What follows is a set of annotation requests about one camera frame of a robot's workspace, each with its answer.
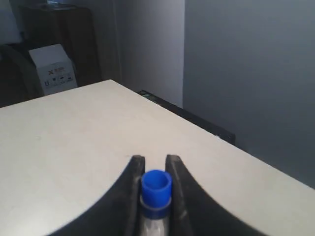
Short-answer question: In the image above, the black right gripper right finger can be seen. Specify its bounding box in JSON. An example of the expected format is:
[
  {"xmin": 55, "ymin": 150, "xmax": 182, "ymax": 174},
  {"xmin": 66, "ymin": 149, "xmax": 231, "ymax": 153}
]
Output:
[{"xmin": 165, "ymin": 155, "xmax": 264, "ymax": 236}]

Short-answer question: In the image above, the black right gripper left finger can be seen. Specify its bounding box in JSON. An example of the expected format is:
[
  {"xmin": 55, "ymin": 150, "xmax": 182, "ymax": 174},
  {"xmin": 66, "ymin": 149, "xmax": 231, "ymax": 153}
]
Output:
[{"xmin": 51, "ymin": 155, "xmax": 145, "ymax": 236}]

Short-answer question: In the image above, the blue-capped tube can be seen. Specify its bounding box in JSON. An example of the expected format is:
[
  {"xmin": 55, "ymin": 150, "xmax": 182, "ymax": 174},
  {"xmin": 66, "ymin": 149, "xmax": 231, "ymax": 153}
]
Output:
[{"xmin": 139, "ymin": 170, "xmax": 172, "ymax": 236}]

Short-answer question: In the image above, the black device behind table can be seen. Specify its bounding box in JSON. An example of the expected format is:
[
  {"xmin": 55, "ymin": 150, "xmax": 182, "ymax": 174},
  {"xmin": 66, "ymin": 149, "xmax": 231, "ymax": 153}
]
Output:
[{"xmin": 138, "ymin": 90, "xmax": 236, "ymax": 145}]

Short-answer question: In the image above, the white cardboard box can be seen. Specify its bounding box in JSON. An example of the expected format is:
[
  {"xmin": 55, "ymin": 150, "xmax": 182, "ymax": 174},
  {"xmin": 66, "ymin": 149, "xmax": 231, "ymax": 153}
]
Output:
[{"xmin": 29, "ymin": 44, "xmax": 77, "ymax": 96}]

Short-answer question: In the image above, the dark brown cabinet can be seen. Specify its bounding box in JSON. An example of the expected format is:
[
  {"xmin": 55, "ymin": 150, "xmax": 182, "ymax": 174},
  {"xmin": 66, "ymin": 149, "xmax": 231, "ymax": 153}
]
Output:
[{"xmin": 18, "ymin": 3, "xmax": 102, "ymax": 87}]

